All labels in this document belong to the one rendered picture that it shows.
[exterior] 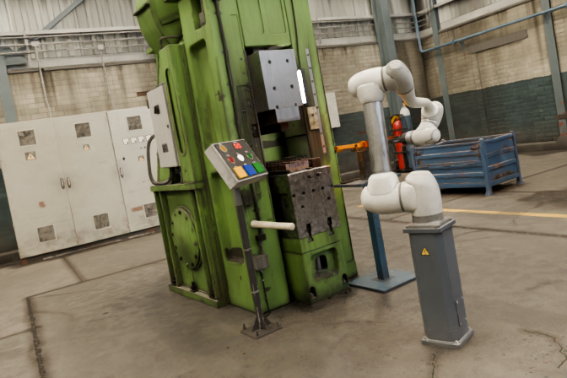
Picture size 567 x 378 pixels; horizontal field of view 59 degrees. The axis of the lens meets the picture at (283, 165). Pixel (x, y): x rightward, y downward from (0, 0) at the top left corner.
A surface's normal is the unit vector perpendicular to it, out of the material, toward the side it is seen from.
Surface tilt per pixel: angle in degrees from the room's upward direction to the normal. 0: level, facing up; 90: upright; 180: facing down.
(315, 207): 90
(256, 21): 90
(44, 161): 90
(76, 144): 90
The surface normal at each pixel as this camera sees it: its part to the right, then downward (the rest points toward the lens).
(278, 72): 0.57, -0.06
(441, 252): 0.07, 0.04
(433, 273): -0.64, 0.15
